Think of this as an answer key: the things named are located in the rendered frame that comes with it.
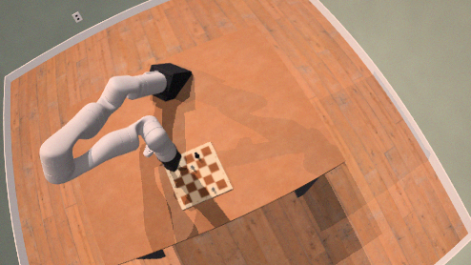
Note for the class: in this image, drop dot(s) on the brown and cream chessboard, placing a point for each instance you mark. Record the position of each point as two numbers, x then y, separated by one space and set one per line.
193 186

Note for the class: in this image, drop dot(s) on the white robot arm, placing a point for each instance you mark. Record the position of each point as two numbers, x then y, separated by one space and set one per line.
56 152

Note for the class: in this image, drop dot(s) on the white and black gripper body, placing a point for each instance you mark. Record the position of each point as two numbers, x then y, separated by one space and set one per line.
168 160

